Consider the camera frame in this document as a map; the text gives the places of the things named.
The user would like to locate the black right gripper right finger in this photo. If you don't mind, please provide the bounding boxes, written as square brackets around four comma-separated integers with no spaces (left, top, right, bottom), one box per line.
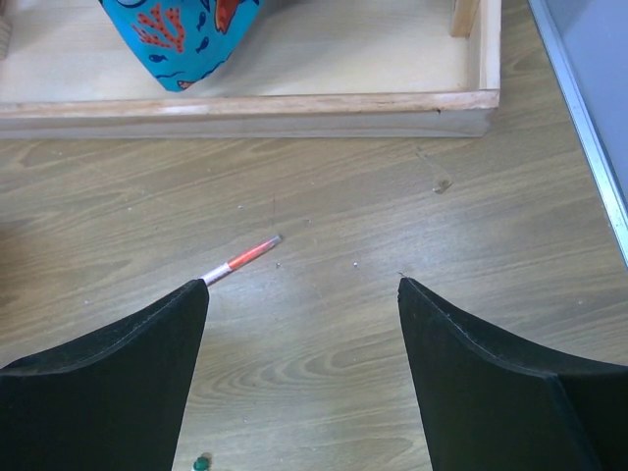
[397,277,627,470]

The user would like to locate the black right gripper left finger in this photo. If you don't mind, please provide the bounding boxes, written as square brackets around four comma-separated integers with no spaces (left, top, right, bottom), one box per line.
[1,280,209,470]

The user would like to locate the green cap white marker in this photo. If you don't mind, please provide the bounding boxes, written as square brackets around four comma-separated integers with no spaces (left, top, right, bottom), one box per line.
[191,452,212,471]

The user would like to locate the orange transparent pen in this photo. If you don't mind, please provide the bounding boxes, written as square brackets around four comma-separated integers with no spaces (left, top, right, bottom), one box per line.
[201,235,284,287]

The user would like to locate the blue fish pattern garment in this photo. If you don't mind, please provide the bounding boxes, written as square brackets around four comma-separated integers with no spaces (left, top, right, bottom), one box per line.
[101,0,263,92]

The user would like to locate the wooden clothes rack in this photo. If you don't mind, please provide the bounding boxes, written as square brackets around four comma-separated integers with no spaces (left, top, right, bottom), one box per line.
[1,1,501,139]

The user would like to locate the aluminium frame rail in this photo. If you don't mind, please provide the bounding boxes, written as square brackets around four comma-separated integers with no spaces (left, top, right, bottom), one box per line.
[529,1,627,258]

